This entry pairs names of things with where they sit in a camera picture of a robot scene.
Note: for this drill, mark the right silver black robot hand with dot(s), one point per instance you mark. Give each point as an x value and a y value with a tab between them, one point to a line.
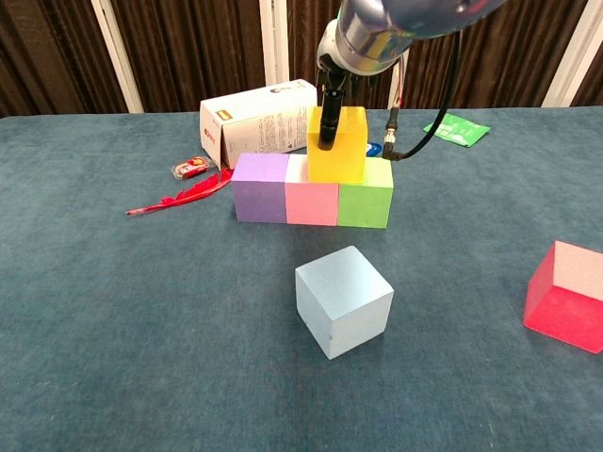
332	108

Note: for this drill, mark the yellow foam cube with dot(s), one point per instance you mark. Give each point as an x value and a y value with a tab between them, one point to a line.
344	160

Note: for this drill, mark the green foam cube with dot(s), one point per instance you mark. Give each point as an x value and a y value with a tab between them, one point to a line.
365	207

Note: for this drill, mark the purple foam cube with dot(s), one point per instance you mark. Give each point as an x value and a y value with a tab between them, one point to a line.
259	205

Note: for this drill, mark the light blue foam cube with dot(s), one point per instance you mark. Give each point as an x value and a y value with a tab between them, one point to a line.
344	301

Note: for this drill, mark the red foam cube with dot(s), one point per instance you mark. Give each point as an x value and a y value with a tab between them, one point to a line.
560	315

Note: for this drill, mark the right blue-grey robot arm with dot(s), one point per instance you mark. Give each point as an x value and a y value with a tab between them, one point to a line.
377	28

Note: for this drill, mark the blue cookie packet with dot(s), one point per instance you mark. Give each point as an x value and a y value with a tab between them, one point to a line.
373	150

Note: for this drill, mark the white cardboard carton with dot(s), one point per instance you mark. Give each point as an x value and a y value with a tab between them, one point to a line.
254	127

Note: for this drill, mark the pink foam cube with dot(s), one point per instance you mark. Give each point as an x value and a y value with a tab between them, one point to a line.
312	205

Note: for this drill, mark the green sachet packet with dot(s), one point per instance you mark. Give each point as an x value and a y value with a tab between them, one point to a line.
457	129

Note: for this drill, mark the dark brown curtain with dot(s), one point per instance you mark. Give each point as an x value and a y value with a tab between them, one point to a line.
198	47

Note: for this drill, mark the small red candy packet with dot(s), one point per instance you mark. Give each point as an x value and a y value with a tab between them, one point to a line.
190	167

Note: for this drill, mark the red feather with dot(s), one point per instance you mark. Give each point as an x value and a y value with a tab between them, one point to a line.
193	193

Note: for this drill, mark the teal table cloth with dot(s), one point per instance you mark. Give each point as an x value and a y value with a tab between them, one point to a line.
188	376

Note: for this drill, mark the white frame pole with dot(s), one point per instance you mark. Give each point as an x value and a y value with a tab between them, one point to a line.
572	56
273	42
118	56
400	89

